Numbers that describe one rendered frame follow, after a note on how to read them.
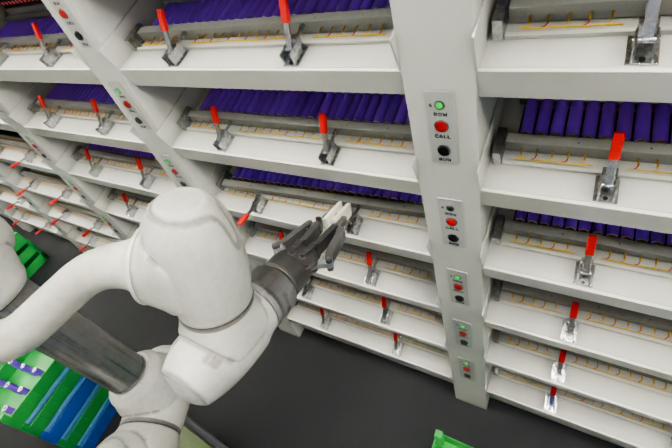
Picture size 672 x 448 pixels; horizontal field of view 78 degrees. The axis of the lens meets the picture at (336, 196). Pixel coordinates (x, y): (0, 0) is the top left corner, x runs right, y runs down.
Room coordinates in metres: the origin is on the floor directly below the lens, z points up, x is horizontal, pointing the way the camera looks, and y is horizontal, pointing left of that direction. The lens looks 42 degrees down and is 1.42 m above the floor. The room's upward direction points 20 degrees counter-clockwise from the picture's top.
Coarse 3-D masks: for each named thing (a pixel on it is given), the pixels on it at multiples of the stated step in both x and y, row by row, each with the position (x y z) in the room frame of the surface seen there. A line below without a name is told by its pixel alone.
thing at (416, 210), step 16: (256, 192) 0.83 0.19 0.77; (272, 192) 0.79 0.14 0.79; (288, 192) 0.76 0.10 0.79; (304, 192) 0.74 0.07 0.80; (320, 192) 0.72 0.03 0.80; (320, 208) 0.69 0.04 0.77; (368, 208) 0.63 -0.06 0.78; (384, 208) 0.61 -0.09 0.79; (400, 208) 0.58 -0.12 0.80; (416, 208) 0.57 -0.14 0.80
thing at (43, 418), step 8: (72, 376) 0.87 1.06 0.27; (80, 376) 0.88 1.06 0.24; (64, 384) 0.84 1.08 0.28; (72, 384) 0.85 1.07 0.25; (56, 392) 0.82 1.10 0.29; (64, 392) 0.83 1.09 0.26; (48, 400) 0.79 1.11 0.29; (56, 400) 0.80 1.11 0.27; (64, 400) 0.81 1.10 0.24; (48, 408) 0.78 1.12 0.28; (56, 408) 0.79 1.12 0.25; (40, 416) 0.75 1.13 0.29; (48, 416) 0.76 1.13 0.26; (24, 424) 0.73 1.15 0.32; (32, 424) 0.73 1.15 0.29; (40, 424) 0.74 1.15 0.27; (32, 432) 0.72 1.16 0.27; (40, 432) 0.72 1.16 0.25
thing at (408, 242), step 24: (216, 168) 0.93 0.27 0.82; (216, 192) 0.90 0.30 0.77; (240, 216) 0.83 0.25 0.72; (264, 216) 0.76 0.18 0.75; (288, 216) 0.72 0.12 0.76; (312, 216) 0.69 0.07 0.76; (384, 216) 0.60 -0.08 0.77; (360, 240) 0.58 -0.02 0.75; (384, 240) 0.55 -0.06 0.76; (408, 240) 0.53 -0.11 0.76
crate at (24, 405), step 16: (32, 352) 0.99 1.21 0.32; (0, 368) 0.93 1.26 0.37; (16, 368) 0.94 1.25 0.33; (48, 368) 0.86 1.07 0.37; (64, 368) 0.87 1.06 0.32; (16, 384) 0.88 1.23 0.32; (32, 384) 0.86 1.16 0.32; (48, 384) 0.82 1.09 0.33; (0, 400) 0.84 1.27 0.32; (16, 400) 0.82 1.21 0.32; (32, 400) 0.78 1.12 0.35; (0, 416) 0.73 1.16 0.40; (16, 416) 0.73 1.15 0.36
